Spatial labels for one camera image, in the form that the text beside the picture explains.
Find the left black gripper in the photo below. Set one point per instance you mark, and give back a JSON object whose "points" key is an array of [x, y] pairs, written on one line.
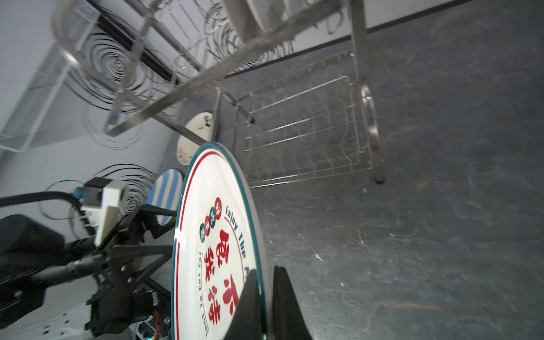
{"points": [[126, 296]]}

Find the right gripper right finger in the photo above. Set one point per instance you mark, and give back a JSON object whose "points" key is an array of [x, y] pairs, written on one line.
{"points": [[288, 321]]}

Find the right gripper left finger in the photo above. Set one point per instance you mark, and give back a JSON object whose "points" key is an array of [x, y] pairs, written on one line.
{"points": [[247, 320]]}

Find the white plate red characters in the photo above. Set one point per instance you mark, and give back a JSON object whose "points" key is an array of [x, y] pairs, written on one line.
{"points": [[218, 243]]}

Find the white plate green cloud outline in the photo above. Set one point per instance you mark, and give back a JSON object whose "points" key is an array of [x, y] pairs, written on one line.
{"points": [[249, 19]]}

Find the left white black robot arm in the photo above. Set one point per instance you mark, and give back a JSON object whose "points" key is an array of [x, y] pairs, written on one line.
{"points": [[35, 257]]}

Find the left blue striped plate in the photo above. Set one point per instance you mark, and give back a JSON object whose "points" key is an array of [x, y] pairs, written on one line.
{"points": [[166, 190]]}

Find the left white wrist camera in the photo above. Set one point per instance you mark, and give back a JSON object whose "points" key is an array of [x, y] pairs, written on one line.
{"points": [[102, 200]]}

